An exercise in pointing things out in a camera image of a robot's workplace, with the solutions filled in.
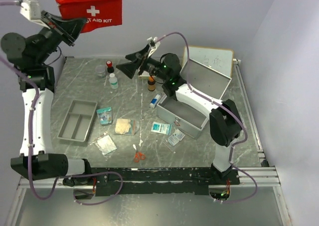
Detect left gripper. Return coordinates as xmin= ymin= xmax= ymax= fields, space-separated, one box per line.
xmin=33 ymin=9 xmax=88 ymax=64

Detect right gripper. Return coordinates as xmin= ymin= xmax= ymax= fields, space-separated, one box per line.
xmin=116 ymin=44 xmax=169 ymax=82

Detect red first aid kit pouch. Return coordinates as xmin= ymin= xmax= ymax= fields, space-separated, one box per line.
xmin=55 ymin=0 xmax=123 ymax=33

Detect teal bandage packet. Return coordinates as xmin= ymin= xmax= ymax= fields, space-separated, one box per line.
xmin=96 ymin=107 xmax=112 ymax=126

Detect orange handled scissors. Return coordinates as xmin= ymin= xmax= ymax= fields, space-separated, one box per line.
xmin=133 ymin=144 xmax=146 ymax=163

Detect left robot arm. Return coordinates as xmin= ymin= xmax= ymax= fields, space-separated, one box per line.
xmin=0 ymin=11 xmax=93 ymax=186

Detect white red medicine box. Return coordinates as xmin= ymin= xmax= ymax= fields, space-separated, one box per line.
xmin=138 ymin=71 xmax=150 ymax=80

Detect brown medicine bottle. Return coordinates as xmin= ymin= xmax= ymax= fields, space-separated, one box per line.
xmin=148 ymin=76 xmax=156 ymax=91

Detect black bottle red cap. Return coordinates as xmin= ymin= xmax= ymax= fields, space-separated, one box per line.
xmin=106 ymin=60 xmax=115 ymax=74

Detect clear lidded plastic cup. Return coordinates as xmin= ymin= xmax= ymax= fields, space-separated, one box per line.
xmin=95 ymin=65 xmax=106 ymax=77

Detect white blue tube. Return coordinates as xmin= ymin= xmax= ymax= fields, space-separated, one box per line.
xmin=150 ymin=94 xmax=161 ymax=108

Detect teal white wipes packet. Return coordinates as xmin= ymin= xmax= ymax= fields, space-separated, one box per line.
xmin=151 ymin=122 xmax=171 ymax=135

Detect grey metal case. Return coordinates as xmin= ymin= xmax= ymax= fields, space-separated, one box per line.
xmin=157 ymin=60 xmax=232 ymax=139

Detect grey plastic divided tray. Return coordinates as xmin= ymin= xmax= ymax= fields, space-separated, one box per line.
xmin=57 ymin=100 xmax=98 ymax=143

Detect clear bag of gauze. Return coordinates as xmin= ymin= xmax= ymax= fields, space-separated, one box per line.
xmin=93 ymin=132 xmax=117 ymax=156

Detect blue white sachet packet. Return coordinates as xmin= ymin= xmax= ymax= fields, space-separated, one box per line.
xmin=167 ymin=129 xmax=185 ymax=146

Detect small whiteboard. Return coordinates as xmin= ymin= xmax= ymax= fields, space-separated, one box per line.
xmin=189 ymin=46 xmax=234 ymax=78

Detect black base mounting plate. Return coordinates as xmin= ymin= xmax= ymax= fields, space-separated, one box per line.
xmin=62 ymin=166 xmax=240 ymax=197

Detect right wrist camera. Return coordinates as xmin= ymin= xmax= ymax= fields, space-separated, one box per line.
xmin=147 ymin=37 xmax=160 ymax=57

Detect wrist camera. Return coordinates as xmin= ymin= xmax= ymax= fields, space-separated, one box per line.
xmin=20 ymin=0 xmax=43 ymax=25
xmin=147 ymin=37 xmax=160 ymax=57

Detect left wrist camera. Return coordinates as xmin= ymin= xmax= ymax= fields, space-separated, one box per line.
xmin=20 ymin=0 xmax=43 ymax=25

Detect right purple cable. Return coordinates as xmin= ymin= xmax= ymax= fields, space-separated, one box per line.
xmin=154 ymin=31 xmax=258 ymax=204

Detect purple cable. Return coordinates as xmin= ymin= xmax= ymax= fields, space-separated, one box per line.
xmin=0 ymin=0 xmax=124 ymax=206
xmin=154 ymin=31 xmax=258 ymax=204

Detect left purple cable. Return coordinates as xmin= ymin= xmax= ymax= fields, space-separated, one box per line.
xmin=0 ymin=0 xmax=124 ymax=206

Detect aluminium frame rail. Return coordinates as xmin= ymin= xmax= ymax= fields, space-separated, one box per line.
xmin=17 ymin=167 xmax=281 ymax=189

